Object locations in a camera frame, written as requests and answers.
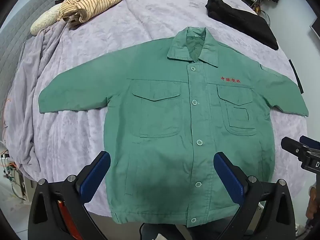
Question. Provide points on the grey quilted headboard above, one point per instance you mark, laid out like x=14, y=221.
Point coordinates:
x=22, y=25

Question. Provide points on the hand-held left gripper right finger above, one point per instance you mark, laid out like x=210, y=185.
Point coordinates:
x=228, y=177

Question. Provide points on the green work jacket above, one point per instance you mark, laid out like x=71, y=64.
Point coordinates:
x=170, y=120

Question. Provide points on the dark monitor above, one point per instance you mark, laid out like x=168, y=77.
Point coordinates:
x=316, y=30

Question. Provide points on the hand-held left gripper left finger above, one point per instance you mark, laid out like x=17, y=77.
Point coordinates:
x=96, y=177

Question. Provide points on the person's right hand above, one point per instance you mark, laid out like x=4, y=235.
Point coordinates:
x=314, y=202

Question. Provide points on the black folded cloth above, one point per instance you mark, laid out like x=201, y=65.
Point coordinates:
x=237, y=17

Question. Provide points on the person's blue jeans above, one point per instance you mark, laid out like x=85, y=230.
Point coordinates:
x=162, y=232

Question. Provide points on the cream knit garment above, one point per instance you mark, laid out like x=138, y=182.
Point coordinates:
x=45, y=21

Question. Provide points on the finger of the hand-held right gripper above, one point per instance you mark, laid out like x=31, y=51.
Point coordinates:
x=291, y=146
x=311, y=141

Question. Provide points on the lavender fleece blanket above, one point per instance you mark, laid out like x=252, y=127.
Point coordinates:
x=100, y=42

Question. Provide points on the cream striped garment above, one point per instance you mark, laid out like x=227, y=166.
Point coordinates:
x=100, y=2

